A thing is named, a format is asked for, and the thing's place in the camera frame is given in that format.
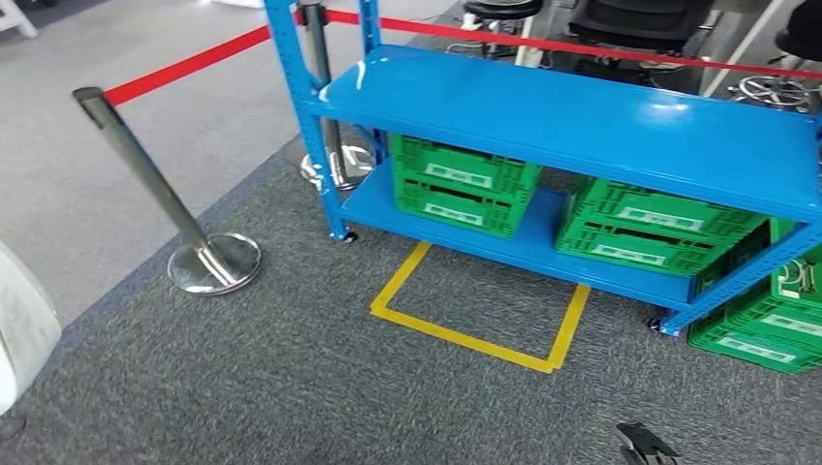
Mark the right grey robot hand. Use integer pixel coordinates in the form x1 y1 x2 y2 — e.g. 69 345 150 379
615 421 680 465

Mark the white curved body part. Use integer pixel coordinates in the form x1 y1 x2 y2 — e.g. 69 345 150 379
0 242 64 418

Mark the blue metal shelf rack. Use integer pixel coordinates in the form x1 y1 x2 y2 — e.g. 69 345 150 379
263 0 822 338

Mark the green plastic crate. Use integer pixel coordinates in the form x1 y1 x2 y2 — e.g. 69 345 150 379
685 216 822 376
553 176 770 279
388 133 544 240

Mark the red barrier belt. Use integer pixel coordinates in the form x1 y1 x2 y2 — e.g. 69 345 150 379
321 7 822 82
101 9 304 109

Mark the white desk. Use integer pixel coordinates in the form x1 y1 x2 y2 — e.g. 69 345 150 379
513 14 539 69
703 0 792 99

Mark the black office chair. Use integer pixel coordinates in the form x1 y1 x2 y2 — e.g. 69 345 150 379
566 0 719 72

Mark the black round stool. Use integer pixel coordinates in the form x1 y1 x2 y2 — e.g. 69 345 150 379
461 0 545 62
727 0 822 117

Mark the white trestle table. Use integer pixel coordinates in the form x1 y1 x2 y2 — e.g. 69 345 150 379
0 0 39 39

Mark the white cable bundle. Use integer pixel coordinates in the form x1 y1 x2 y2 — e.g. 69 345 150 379
775 258 822 301

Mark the chrome stanchion post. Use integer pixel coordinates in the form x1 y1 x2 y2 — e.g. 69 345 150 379
72 86 264 297
296 0 376 193

